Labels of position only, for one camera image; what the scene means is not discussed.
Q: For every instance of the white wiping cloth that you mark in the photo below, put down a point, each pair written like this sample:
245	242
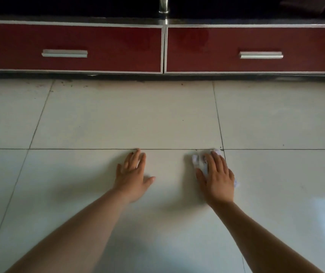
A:
199	163

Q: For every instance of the person's left hand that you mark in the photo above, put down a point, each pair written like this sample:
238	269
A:
131	181

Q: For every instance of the person's left forearm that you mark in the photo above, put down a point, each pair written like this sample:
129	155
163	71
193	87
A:
77	235

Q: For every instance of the person's right middle finger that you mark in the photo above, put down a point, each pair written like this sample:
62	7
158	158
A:
216	162

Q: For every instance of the red glossy drawer front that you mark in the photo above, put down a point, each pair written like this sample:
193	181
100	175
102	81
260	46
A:
108	48
208	48

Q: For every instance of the person's right little finger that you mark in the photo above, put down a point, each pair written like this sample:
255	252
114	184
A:
231	176

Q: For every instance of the person's left thumb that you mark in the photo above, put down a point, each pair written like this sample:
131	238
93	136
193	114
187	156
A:
150	181

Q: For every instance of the person's right thumb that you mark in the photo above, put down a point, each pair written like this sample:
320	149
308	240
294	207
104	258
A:
200	177

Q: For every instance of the person's left middle finger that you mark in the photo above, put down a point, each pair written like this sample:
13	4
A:
135	159

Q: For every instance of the person's right hand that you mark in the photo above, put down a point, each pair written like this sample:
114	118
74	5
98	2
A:
218	181

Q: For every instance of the person's right forearm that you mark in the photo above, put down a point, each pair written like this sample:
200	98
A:
259	238

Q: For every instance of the person's left little finger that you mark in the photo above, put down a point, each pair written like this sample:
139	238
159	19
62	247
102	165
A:
119	172

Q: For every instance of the silver metal post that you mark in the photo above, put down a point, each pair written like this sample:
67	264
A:
164	4

